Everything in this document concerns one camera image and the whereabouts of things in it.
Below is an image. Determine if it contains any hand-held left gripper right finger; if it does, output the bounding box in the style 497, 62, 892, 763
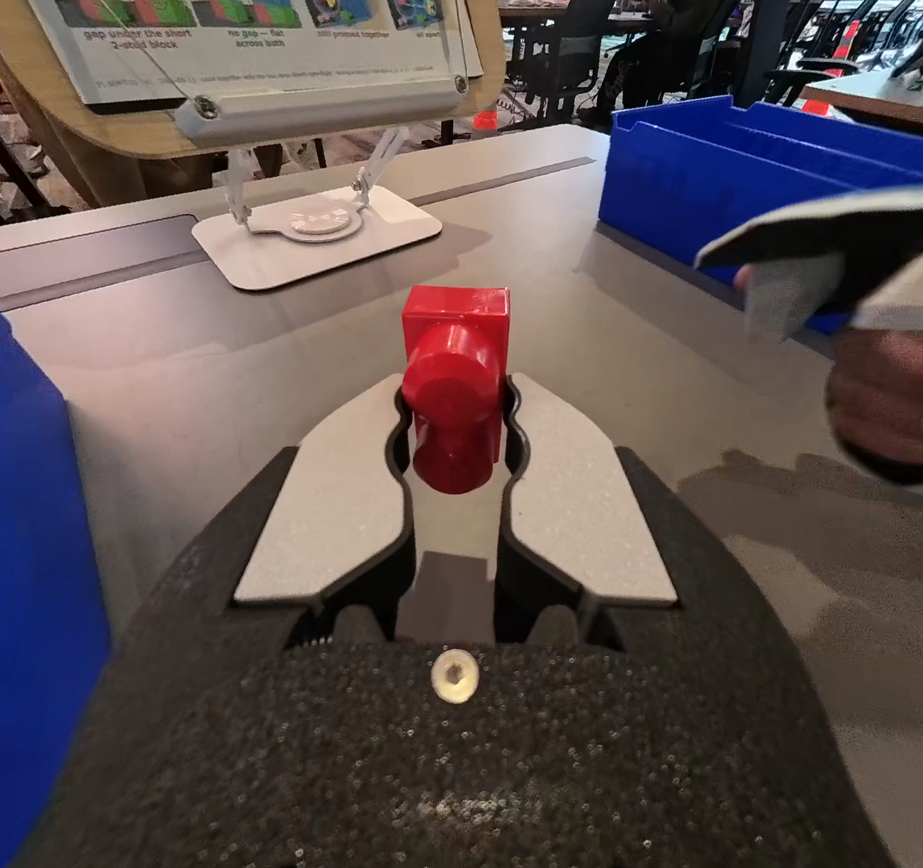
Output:
496, 374, 680, 613

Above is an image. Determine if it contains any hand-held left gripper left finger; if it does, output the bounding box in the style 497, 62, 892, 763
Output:
232, 376, 419, 613

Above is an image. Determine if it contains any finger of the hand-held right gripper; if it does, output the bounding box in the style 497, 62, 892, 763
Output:
847, 273, 923, 333
694, 189, 923, 341

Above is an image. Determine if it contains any blue storage bin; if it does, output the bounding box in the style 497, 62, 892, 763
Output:
0, 313, 112, 868
599, 96, 923, 335

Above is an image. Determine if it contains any red mega block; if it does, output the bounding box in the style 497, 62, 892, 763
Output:
401, 285, 511, 495

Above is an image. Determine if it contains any person's right hand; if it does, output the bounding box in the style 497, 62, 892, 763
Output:
825, 330, 923, 464

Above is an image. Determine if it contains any black office chair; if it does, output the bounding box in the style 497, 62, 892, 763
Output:
736, 0, 859, 108
515, 0, 643, 122
685, 0, 760, 101

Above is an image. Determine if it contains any dark wooden table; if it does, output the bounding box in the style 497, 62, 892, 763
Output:
498, 0, 664, 36

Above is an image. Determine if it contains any instruction board on white stand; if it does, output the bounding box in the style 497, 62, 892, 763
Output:
0, 0, 506, 292

